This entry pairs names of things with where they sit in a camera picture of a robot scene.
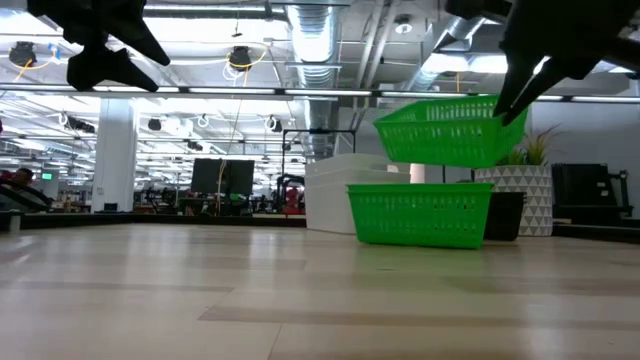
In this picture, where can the green potted plant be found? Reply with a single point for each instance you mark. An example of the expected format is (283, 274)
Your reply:
(535, 147)

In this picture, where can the white plastic basket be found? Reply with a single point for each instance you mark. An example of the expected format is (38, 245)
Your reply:
(325, 210)

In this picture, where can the black metal stand frame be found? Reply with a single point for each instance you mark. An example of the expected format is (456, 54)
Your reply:
(320, 131)

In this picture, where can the green plastic basket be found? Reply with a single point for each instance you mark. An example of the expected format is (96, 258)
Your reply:
(420, 185)
(420, 220)
(440, 135)

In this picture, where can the person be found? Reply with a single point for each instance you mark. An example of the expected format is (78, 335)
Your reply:
(20, 180)

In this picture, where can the overhead light bar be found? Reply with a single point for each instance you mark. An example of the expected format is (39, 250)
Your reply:
(230, 91)

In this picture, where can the black equipment rack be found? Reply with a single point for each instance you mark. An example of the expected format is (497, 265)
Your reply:
(585, 190)

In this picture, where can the silver ventilation duct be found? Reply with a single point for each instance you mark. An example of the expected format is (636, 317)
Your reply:
(312, 45)

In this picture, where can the white triangle patterned planter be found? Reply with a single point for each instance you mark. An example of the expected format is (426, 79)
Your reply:
(525, 200)

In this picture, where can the white building column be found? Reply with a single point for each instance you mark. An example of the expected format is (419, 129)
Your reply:
(115, 155)

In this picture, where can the red machine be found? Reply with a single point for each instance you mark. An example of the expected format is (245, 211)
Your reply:
(295, 200)

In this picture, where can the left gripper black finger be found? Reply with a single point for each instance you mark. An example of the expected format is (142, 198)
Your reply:
(145, 45)
(110, 70)

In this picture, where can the black plastic basket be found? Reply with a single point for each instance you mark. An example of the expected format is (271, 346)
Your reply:
(505, 215)

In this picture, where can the black aluminium table frame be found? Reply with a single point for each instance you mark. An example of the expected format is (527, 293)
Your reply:
(150, 220)

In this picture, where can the black monitor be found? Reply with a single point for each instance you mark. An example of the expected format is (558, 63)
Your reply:
(222, 176)

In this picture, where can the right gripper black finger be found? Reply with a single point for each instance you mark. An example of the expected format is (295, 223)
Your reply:
(517, 75)
(542, 85)

